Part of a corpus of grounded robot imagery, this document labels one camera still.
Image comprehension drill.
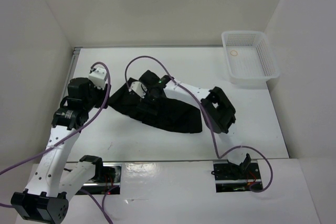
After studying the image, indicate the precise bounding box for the black pleated skirt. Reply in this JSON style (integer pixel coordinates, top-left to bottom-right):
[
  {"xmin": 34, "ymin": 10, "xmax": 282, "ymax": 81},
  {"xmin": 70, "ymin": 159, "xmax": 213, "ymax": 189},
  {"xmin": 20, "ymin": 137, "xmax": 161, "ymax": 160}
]
[{"xmin": 108, "ymin": 84, "xmax": 203, "ymax": 134}]

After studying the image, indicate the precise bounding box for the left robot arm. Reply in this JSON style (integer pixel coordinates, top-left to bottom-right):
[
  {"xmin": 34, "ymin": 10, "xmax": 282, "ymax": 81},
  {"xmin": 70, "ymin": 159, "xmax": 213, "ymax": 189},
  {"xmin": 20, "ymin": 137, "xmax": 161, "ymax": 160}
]
[{"xmin": 10, "ymin": 77, "xmax": 111, "ymax": 223}]

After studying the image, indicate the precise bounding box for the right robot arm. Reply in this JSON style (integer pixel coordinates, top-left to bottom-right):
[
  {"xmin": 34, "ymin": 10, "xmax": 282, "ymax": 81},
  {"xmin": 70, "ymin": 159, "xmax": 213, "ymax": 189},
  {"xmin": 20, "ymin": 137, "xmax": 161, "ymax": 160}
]
[{"xmin": 129, "ymin": 73, "xmax": 236, "ymax": 159}]

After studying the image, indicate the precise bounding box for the white plastic basket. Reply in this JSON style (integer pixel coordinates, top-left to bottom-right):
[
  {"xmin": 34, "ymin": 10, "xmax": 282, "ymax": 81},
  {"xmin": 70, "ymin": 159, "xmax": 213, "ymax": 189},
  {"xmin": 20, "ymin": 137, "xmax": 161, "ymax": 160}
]
[{"xmin": 221, "ymin": 30, "xmax": 280, "ymax": 84}]

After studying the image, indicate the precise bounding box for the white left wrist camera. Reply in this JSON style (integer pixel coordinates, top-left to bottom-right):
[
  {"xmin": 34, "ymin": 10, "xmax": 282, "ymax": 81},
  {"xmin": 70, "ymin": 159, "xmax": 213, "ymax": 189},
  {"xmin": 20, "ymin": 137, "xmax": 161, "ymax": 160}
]
[{"xmin": 88, "ymin": 67, "xmax": 107, "ymax": 90}]

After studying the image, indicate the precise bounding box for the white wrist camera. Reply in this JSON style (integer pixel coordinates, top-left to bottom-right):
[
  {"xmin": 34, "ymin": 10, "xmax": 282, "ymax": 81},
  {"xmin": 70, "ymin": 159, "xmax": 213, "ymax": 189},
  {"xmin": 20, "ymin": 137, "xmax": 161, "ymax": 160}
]
[
  {"xmin": 129, "ymin": 81, "xmax": 148, "ymax": 99},
  {"xmin": 88, "ymin": 67, "xmax": 107, "ymax": 90}
]

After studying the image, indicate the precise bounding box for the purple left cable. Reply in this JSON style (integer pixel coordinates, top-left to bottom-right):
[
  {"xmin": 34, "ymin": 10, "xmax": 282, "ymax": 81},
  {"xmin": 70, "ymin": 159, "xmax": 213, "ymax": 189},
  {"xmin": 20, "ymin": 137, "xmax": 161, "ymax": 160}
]
[{"xmin": 0, "ymin": 61, "xmax": 119, "ymax": 224}]

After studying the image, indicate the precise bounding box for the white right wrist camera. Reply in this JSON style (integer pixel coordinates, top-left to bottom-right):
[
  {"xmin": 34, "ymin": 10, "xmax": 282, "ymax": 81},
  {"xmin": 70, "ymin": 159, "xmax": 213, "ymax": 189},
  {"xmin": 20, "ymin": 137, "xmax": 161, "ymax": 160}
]
[{"xmin": 129, "ymin": 81, "xmax": 148, "ymax": 99}]

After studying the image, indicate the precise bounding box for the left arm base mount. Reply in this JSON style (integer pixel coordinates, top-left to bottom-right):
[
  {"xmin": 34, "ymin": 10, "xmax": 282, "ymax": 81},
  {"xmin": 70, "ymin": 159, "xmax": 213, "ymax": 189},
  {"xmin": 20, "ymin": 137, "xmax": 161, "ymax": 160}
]
[{"xmin": 81, "ymin": 162, "xmax": 122, "ymax": 195}]

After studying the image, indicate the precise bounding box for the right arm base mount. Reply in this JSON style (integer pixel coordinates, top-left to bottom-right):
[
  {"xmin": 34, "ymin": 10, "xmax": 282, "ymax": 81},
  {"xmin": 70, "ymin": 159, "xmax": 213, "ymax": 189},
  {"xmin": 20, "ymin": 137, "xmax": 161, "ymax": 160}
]
[{"xmin": 211, "ymin": 161, "xmax": 264, "ymax": 193}]

